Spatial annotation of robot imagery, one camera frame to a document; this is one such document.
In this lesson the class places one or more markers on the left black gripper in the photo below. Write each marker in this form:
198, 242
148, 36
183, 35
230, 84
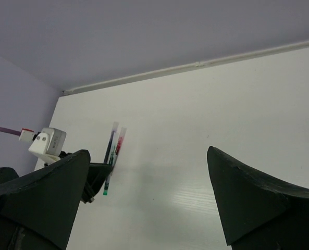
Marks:
97, 179

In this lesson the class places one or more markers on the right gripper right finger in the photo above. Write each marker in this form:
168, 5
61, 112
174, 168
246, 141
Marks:
257, 210

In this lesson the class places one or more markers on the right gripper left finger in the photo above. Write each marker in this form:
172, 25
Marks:
37, 211

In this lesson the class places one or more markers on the red pink pen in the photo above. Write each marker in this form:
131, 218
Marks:
119, 142

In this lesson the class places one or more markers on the purple pen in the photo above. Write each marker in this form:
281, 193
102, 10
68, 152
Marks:
113, 131

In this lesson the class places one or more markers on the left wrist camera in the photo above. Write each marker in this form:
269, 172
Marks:
45, 145

